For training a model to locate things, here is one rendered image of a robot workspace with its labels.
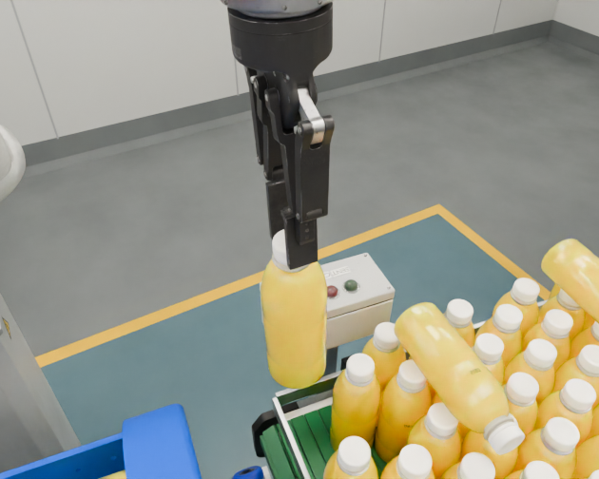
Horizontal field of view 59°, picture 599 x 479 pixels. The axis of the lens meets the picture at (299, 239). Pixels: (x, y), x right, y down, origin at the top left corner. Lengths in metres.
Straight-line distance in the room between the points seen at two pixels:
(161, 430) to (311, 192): 0.30
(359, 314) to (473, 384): 0.25
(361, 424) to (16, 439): 0.78
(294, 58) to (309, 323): 0.29
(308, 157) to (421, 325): 0.39
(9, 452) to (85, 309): 1.21
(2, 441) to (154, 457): 0.79
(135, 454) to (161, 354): 1.66
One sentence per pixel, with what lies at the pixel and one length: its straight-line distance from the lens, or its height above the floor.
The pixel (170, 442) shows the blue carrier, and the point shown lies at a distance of 0.57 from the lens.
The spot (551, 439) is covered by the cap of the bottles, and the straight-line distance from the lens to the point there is 0.77.
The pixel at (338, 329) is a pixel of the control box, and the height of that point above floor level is 1.05.
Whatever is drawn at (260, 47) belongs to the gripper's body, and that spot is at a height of 1.58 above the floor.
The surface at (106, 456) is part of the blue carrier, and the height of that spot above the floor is 1.08.
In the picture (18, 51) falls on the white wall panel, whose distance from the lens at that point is 3.26.
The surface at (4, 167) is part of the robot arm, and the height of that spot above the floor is 1.17.
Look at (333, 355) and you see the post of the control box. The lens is 0.99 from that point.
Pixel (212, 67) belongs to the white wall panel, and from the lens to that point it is 3.54.
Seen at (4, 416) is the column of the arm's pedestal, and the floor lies 0.76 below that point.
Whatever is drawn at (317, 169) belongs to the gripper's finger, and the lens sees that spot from 0.41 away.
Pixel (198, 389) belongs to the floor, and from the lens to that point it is 2.10.
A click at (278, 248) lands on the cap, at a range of 0.51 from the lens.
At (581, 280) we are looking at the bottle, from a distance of 0.89.
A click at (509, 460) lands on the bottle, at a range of 0.78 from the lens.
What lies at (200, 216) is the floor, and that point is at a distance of 2.83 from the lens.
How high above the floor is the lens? 1.72
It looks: 41 degrees down
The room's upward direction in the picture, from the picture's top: straight up
